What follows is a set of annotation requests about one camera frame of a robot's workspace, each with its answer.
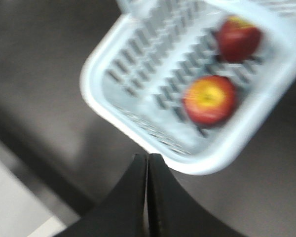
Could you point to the dark red apple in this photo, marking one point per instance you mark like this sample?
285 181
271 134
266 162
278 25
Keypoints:
210 100
237 39

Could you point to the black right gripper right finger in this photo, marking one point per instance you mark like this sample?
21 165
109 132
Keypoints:
172 212

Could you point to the light blue plastic basket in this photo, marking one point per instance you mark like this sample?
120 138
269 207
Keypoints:
193 80

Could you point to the black wooden produce stand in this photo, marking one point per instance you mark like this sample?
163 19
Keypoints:
70 156

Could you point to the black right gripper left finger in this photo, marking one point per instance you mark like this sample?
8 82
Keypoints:
121 214

